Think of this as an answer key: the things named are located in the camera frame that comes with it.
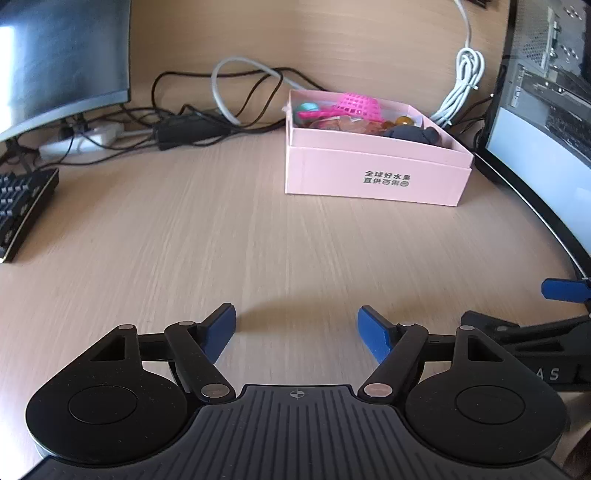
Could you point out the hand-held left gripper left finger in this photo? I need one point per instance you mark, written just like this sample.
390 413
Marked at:
221 330

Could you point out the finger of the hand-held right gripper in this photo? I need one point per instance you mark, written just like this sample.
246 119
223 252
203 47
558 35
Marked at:
563 290
498 325

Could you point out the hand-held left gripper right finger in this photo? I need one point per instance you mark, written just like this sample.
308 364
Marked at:
374 334

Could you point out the pink cardboard box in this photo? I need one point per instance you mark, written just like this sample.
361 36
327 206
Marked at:
346 170

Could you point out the long bread packet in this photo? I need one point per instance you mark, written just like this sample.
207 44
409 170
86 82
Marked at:
346 125

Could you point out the orange toy ball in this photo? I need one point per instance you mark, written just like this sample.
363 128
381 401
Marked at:
404 121

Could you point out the pink plastic strainer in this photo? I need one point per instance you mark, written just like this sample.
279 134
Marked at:
358 105

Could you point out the teal capped toy bottle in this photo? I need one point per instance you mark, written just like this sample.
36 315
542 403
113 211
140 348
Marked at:
307 107

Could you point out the black framed lit monitor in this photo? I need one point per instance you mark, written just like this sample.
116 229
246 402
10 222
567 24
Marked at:
531 138

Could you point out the black power adapter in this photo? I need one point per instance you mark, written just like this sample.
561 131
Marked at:
184 131

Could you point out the black plush toy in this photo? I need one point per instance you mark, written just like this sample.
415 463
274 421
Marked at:
411 134

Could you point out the white power strip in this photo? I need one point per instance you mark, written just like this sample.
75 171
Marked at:
92 138

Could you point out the black keyboard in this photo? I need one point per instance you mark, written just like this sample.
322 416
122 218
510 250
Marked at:
18 212

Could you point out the dark curved monitor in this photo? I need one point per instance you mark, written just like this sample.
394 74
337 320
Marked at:
60 60

